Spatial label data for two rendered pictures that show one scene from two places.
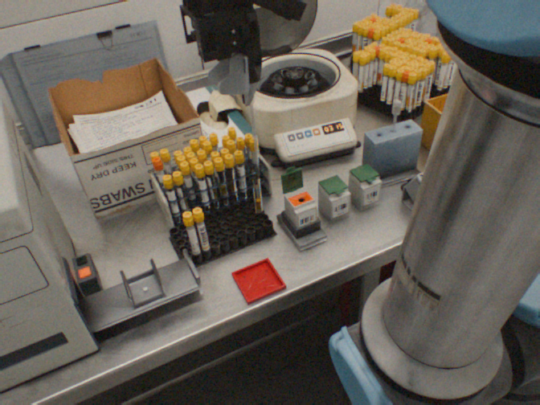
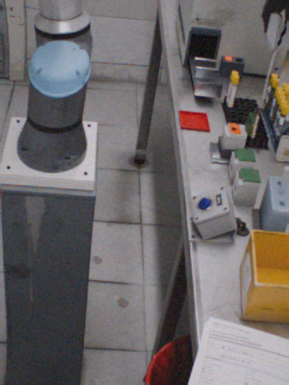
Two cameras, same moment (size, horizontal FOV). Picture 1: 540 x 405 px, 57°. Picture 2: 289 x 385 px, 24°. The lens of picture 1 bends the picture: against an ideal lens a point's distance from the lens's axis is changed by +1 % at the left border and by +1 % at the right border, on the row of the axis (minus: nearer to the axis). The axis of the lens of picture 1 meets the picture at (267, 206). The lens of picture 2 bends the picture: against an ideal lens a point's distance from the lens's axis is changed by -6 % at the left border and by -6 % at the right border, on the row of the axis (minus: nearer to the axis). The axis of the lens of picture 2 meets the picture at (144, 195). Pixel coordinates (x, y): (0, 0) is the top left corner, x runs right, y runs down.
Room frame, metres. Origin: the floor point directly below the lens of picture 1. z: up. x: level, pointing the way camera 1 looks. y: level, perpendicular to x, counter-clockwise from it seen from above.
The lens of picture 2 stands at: (0.76, -1.28, 1.78)
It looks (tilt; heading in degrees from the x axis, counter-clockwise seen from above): 41 degrees down; 104
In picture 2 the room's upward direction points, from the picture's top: 9 degrees clockwise
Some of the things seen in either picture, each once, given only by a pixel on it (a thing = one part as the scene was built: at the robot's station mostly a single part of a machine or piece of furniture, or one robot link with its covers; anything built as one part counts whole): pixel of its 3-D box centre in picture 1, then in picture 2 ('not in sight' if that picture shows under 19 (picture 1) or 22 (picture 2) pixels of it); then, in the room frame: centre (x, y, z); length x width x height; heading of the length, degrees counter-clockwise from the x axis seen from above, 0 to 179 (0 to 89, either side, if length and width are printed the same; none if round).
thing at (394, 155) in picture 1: (390, 153); (273, 212); (0.76, -0.25, 0.92); 0.10 x 0.07 x 0.10; 107
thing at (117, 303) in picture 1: (130, 293); (204, 67); (0.48, 0.22, 0.92); 0.21 x 0.07 x 0.05; 112
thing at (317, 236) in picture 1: (300, 222); (230, 149); (0.62, -0.06, 0.89); 0.09 x 0.05 x 0.04; 22
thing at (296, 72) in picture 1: (294, 87); not in sight; (0.98, -0.08, 0.97); 0.15 x 0.15 x 0.07
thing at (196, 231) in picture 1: (218, 214); (249, 106); (0.63, 0.09, 0.93); 0.17 x 0.09 x 0.11; 113
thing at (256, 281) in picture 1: (258, 280); (193, 120); (0.52, 0.03, 0.88); 0.07 x 0.07 x 0.01; 22
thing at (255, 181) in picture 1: (258, 199); (254, 125); (0.66, 0.02, 0.93); 0.01 x 0.01 x 0.10; 23
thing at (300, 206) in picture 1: (300, 211); (233, 140); (0.62, -0.06, 0.92); 0.05 x 0.04 x 0.06; 22
